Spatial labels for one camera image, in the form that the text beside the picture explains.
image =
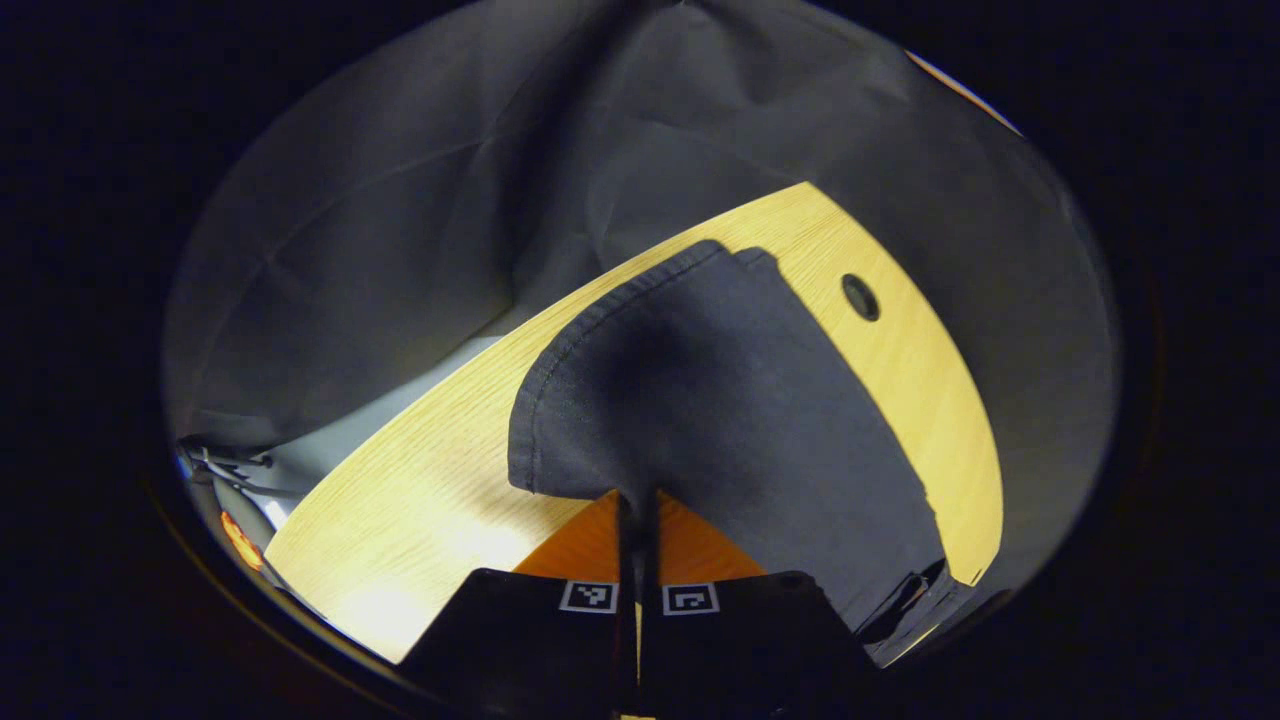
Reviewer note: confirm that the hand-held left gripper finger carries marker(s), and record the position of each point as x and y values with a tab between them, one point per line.
625	600
650	600

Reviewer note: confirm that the dark blue jeans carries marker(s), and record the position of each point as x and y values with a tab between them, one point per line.
720	400

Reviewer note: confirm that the orange cloth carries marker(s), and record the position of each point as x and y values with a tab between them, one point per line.
242	540

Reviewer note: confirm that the grey office chair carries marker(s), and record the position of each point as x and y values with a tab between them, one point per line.
215	462

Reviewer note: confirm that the black backdrop cloth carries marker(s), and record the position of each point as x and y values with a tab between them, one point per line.
400	200

